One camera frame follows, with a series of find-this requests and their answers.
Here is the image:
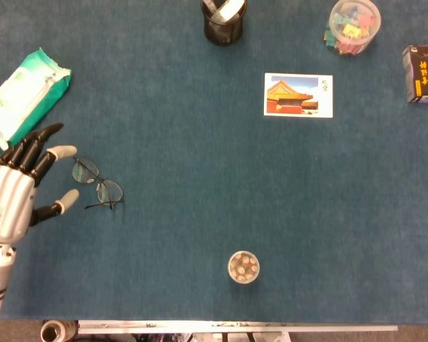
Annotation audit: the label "black mesh pen holder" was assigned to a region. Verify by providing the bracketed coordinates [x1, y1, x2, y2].
[200, 0, 248, 46]

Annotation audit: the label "white item in pen holder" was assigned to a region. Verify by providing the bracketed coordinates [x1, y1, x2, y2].
[210, 0, 246, 21]

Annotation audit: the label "green wet wipes pack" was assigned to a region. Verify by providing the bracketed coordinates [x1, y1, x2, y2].
[0, 47, 73, 150]

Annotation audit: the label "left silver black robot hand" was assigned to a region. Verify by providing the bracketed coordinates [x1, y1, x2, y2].
[0, 123, 81, 246]

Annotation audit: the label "palace photo postcard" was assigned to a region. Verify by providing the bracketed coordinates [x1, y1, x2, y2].
[263, 72, 334, 119]

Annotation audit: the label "brown tape roll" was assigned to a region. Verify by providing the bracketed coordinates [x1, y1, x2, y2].
[39, 319, 79, 342]

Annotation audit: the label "clear jar of colourful clips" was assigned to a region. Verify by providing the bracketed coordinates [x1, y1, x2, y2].
[322, 0, 382, 56]

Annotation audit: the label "small clear jar of pins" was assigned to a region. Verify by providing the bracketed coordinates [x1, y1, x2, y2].
[227, 249, 261, 284]

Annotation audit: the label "black box with orange print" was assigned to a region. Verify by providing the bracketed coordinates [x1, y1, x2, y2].
[402, 45, 428, 104]

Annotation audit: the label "white metal table rail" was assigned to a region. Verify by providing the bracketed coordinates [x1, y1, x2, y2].
[76, 319, 399, 335]

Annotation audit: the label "thin-framed eyeglasses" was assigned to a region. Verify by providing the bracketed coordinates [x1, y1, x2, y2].
[72, 157, 126, 211]

